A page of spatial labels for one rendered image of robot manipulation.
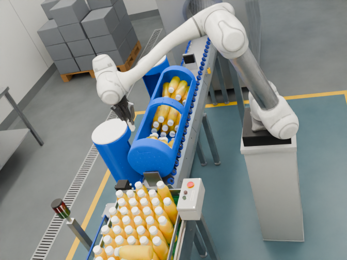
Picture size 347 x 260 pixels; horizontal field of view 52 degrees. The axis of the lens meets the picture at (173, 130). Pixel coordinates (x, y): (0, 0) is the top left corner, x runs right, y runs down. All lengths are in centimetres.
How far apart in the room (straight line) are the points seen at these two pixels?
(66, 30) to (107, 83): 418
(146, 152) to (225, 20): 93
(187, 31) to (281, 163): 103
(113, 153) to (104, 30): 307
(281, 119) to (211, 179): 168
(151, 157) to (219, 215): 121
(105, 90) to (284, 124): 89
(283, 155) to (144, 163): 83
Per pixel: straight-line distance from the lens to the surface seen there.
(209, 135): 324
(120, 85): 153
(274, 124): 184
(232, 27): 148
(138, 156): 211
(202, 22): 165
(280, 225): 275
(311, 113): 391
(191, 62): 314
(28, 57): 632
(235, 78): 336
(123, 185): 221
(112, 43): 546
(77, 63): 591
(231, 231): 301
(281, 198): 249
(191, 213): 184
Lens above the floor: 248
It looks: 37 degrees down
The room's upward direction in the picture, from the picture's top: 21 degrees counter-clockwise
